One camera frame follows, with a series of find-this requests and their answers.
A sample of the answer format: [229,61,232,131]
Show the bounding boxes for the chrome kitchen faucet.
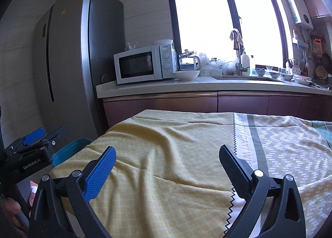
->
[229,28,248,76]

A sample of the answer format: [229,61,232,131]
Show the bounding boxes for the large kitchen window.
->
[169,0,294,67]

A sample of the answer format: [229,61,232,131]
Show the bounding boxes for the person's hand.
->
[0,180,38,231]

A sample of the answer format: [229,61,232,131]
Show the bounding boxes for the teal plastic bin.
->
[52,138,92,168]

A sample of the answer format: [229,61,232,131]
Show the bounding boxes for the dark brown base cabinets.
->
[103,92,331,127]

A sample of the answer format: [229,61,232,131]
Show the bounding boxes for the yellow patterned tablecloth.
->
[51,110,331,237]

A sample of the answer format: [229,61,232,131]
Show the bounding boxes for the grey double-door refrigerator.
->
[33,0,125,143]

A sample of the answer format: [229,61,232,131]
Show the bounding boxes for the white microwave oven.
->
[114,44,177,85]

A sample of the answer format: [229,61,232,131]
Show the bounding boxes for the white ceramic bowl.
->
[173,70,200,81]

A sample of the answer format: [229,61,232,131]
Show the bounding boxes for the small blue-white bowl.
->
[256,69,266,77]

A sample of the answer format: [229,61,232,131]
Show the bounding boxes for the round perforated trivet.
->
[315,66,328,79]

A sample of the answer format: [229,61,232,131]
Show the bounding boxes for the glass kettle with lid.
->
[179,49,200,71]

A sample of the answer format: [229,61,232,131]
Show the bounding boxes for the white soap bottle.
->
[240,51,250,76]

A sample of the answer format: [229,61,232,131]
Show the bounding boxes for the dark hanging pan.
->
[322,53,332,74]

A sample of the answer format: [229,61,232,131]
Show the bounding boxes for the clear plastic bags pile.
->
[199,52,223,78]

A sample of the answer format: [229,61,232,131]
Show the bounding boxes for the white wall water heater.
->
[287,0,314,31]

